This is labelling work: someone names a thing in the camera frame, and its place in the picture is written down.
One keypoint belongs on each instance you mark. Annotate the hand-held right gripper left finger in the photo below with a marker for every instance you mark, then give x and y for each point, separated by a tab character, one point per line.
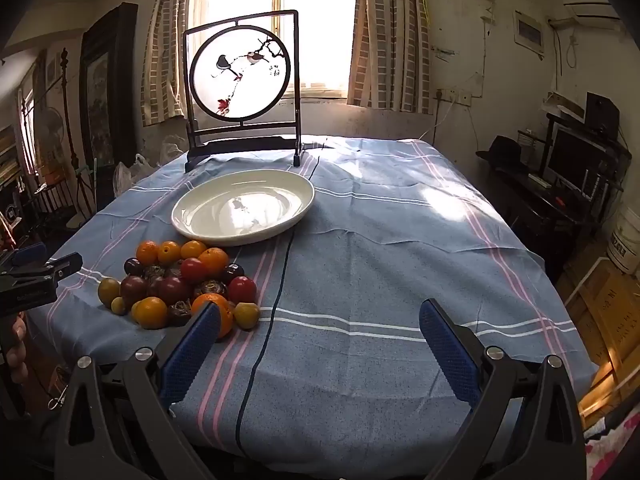
192	352

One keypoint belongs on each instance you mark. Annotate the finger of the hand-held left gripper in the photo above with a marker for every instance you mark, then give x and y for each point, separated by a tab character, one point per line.
65	264
29	253

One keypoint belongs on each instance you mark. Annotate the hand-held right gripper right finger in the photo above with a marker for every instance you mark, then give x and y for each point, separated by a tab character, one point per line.
447	355

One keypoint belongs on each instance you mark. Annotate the dark water chestnut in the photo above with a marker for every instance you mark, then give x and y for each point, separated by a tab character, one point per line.
154	272
210	289
179	313

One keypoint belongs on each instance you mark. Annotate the large oval orange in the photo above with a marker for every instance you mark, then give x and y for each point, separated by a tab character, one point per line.
224	310

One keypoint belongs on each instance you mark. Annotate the yellow-orange tomato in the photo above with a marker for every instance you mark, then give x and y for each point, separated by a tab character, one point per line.
150	312

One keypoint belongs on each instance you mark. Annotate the dark cherry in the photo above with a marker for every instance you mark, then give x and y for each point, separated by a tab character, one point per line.
132	265
232	273

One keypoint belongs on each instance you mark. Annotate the dark red tomato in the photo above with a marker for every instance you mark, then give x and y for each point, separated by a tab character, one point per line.
168	288
133	290

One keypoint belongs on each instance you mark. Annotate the red cherry tomato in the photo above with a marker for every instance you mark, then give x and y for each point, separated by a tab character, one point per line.
242	289
193	270

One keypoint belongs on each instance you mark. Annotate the small round orange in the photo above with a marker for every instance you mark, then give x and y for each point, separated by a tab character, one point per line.
169	251
214	261
193	249
147	252

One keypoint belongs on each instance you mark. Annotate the white oval plate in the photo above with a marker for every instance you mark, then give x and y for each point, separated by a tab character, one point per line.
240	210

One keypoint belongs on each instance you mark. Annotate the person's left hand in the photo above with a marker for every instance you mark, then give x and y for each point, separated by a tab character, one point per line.
17	347

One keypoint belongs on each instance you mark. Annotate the white plastic bag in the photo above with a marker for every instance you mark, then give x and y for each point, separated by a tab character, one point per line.
127	172

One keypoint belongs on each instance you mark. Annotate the blue striped tablecloth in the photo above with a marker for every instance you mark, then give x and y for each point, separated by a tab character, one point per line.
375	260

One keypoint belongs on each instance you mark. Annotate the floor fan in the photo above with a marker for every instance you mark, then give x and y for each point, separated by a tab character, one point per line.
49	132

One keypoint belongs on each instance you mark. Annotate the dark wooden desk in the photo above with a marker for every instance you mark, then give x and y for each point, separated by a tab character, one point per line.
530	205

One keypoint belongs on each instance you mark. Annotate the floral cloth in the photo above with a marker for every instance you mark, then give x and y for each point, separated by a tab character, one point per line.
615	442

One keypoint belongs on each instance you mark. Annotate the black hat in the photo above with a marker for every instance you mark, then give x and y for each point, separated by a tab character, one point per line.
505	152

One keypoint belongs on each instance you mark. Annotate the white plastic bucket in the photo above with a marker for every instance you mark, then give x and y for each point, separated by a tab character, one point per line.
625	240

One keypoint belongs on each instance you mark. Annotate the checked curtain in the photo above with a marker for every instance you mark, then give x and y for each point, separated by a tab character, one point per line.
390	50
165	60

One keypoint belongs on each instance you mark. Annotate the computer monitor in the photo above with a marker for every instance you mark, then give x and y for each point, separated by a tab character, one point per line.
575	160

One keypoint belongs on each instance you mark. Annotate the black speaker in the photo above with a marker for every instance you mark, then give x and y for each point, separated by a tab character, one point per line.
602	112

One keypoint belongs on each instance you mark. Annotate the window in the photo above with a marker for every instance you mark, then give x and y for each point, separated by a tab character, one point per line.
320	20

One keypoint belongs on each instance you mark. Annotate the white air conditioner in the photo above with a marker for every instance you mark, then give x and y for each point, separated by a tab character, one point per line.
590	10

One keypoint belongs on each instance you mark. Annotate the dark framed wall picture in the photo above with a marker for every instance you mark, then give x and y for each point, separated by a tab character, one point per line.
102	95

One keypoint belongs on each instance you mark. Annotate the wall power outlet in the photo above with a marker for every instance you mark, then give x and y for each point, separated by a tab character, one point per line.
454	96

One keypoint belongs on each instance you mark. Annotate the small wall vent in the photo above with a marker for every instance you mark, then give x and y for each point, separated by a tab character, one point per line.
529	35

